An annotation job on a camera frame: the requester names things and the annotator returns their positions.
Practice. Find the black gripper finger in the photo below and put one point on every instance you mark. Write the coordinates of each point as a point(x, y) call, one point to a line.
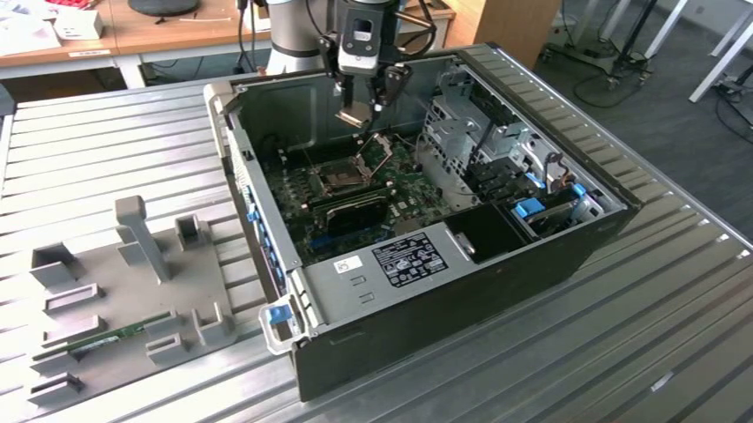
point(347, 94)
point(396, 83)

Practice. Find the silver CPU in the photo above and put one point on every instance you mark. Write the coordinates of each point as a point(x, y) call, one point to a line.
point(354, 115)

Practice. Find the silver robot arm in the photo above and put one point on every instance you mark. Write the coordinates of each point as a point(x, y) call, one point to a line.
point(294, 39)

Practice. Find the CPU socket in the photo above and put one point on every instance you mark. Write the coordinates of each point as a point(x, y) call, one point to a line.
point(335, 178)

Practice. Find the silver drive cage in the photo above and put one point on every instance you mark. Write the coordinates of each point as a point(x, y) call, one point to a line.
point(453, 132)

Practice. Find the wooden cabinet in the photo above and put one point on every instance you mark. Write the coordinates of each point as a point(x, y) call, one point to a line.
point(518, 26)

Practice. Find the green motherboard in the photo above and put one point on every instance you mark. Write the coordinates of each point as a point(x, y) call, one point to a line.
point(412, 189)

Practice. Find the black graphics card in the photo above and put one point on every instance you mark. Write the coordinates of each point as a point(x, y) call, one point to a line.
point(353, 218)

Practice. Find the wooden desk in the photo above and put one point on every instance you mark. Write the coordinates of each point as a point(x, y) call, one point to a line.
point(177, 35)

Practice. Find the blue drive latch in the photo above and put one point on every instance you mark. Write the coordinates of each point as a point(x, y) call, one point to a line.
point(532, 180)

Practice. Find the blue expansion latch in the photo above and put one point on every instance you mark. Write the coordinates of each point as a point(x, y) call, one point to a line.
point(251, 217)

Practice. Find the hard disk in blue carrier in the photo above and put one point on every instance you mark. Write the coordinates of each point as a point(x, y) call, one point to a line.
point(529, 208)

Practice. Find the black round object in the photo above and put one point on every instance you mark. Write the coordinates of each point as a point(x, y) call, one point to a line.
point(162, 6)

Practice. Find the white square sticker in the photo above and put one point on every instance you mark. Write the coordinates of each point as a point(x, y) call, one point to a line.
point(349, 265)

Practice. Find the black power supply label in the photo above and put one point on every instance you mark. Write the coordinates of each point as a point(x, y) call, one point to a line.
point(409, 260)

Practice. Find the black wheeled stand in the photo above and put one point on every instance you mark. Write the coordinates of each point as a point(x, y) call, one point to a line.
point(633, 33)

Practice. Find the grey power supply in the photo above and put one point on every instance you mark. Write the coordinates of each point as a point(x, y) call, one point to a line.
point(341, 291)

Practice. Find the white table leg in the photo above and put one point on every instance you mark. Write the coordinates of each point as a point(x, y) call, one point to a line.
point(665, 31)

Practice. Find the white cardboard box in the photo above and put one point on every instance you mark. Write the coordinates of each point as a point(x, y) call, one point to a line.
point(79, 24)

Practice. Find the red item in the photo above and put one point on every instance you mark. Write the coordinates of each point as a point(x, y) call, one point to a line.
point(71, 3)

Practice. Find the blue case latch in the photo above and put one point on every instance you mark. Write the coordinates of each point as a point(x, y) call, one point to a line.
point(278, 316)

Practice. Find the dark grey PC case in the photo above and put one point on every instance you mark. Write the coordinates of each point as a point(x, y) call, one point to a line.
point(412, 335)

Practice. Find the white paper stack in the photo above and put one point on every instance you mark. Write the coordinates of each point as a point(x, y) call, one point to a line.
point(23, 35)

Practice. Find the grey parts rack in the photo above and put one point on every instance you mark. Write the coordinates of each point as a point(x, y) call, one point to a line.
point(118, 304)

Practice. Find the green RAM stick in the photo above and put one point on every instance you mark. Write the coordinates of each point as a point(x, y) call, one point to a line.
point(106, 338)

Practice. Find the white tape piece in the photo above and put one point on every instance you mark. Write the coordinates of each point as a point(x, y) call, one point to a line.
point(661, 382)

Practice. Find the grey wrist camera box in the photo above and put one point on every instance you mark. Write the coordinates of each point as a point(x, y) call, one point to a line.
point(360, 48)

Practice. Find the white table frame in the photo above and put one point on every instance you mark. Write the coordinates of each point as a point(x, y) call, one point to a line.
point(720, 73)

